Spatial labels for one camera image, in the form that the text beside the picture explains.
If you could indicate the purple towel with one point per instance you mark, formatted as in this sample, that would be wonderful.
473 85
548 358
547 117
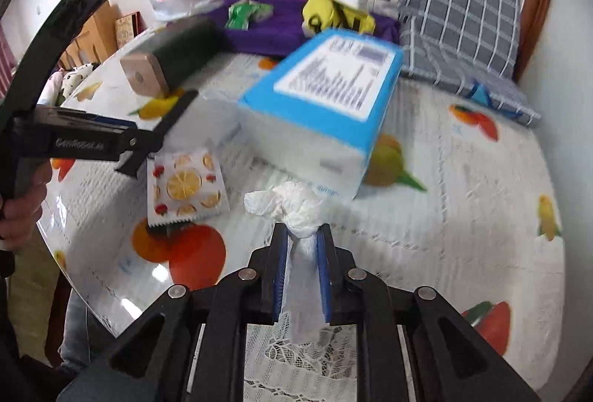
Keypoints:
273 36

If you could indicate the small white sock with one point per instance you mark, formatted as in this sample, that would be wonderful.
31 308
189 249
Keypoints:
350 0

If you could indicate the person's leg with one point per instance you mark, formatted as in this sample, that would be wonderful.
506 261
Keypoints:
83 337

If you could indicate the green packet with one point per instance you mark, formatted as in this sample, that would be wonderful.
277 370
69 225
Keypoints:
245 13

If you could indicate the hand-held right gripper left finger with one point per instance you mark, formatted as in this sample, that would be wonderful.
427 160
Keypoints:
281 272

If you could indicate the blue tissue pack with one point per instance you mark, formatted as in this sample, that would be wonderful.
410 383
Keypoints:
324 105

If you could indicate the white cloth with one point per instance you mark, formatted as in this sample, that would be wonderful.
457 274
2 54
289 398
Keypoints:
296 207

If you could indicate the black box with gold ends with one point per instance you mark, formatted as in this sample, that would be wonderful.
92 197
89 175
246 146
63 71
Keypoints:
180 52

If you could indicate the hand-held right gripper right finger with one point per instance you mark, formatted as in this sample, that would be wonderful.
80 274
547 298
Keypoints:
324 277

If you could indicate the pile of clothes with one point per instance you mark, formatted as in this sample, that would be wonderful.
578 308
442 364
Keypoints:
69 80

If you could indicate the framed picture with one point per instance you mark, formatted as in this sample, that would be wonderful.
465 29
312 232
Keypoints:
127 28

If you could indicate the fruit print packet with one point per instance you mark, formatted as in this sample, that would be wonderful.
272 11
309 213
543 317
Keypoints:
185 189

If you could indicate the person's left hand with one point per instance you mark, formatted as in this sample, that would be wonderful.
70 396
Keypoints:
25 207

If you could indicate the wooden chair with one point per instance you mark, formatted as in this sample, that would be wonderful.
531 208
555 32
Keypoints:
92 36

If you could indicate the blue fabric tag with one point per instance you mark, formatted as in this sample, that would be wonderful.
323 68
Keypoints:
482 92

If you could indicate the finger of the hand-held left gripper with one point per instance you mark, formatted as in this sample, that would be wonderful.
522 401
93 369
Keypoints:
178 115
135 163

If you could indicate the grey checked cushion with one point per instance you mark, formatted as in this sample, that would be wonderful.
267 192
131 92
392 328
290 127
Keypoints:
463 22

